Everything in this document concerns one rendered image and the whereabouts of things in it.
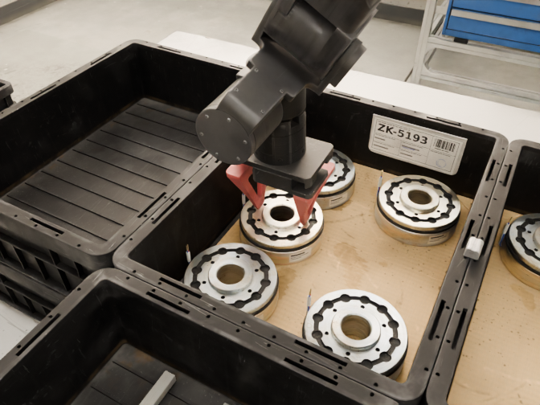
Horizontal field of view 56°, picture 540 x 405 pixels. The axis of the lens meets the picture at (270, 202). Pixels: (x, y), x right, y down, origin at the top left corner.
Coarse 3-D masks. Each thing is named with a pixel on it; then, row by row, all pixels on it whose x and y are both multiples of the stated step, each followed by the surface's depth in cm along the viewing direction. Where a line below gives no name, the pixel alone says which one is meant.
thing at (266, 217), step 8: (280, 200) 64; (264, 208) 62; (272, 208) 63; (280, 208) 63; (288, 208) 63; (296, 208) 62; (264, 216) 61; (296, 216) 61; (272, 224) 60; (280, 224) 60; (288, 224) 60; (296, 224) 61
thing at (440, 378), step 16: (512, 144) 62; (528, 144) 62; (512, 160) 59; (512, 176) 57; (496, 192) 55; (496, 208) 53; (496, 224) 51; (480, 256) 48; (480, 272) 47; (464, 288) 45; (464, 304) 44; (464, 320) 43; (448, 336) 42; (464, 336) 42; (448, 352) 40; (448, 368) 39; (432, 384) 38; (448, 384) 38; (432, 400) 37
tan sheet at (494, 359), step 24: (504, 216) 67; (480, 288) 58; (504, 288) 58; (528, 288) 58; (480, 312) 55; (504, 312) 55; (528, 312) 55; (480, 336) 53; (504, 336) 53; (528, 336) 53; (480, 360) 51; (504, 360) 51; (528, 360) 51; (456, 384) 49; (480, 384) 49; (504, 384) 49; (528, 384) 49
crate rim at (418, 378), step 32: (352, 96) 70; (448, 128) 65; (480, 128) 64; (192, 192) 55; (480, 192) 55; (160, 224) 52; (480, 224) 51; (128, 256) 48; (160, 288) 45; (192, 288) 45; (448, 288) 45; (256, 320) 43; (448, 320) 43; (320, 352) 41; (384, 384) 38; (416, 384) 38
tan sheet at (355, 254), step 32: (352, 224) 66; (320, 256) 61; (352, 256) 61; (384, 256) 61; (416, 256) 61; (448, 256) 61; (288, 288) 58; (320, 288) 58; (352, 288) 58; (384, 288) 58; (416, 288) 58; (288, 320) 55; (416, 320) 55; (416, 352) 52
